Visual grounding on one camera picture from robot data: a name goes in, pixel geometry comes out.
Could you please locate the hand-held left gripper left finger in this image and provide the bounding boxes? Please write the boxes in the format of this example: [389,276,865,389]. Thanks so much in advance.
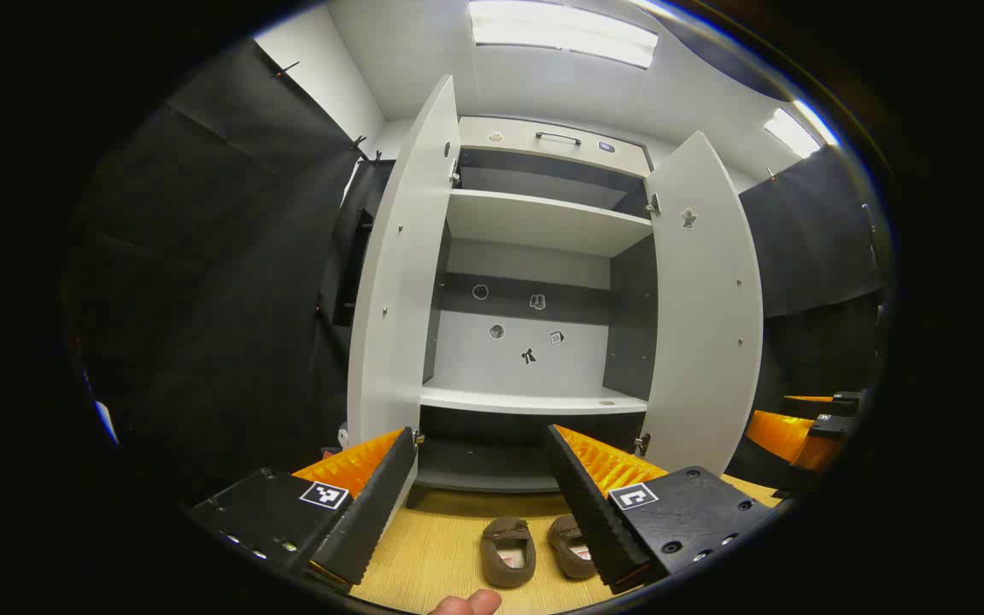
[187,427,419,590]

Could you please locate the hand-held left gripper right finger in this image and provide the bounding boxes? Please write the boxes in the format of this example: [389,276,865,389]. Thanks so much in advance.
[543,425,775,596]

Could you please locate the brown fuzzy shoe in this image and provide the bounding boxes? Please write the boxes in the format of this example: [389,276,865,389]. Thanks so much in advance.
[481,517,537,589]
[548,513,600,581]

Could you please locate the white shoe cabinet door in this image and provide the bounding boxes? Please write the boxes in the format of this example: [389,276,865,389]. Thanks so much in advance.
[347,75,461,513]
[635,130,764,477]

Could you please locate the white shoe cabinet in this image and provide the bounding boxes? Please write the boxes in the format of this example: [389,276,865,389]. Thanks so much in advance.
[418,115,660,495]

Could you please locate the white cabinet drawer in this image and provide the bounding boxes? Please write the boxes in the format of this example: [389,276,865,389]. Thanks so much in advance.
[458,115,653,178]

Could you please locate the ceiling light panel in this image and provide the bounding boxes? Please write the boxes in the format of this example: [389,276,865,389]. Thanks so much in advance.
[468,0,659,69]
[764,101,839,159]

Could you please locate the black backdrop cloth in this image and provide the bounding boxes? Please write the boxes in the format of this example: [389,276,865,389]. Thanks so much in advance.
[65,38,890,505]

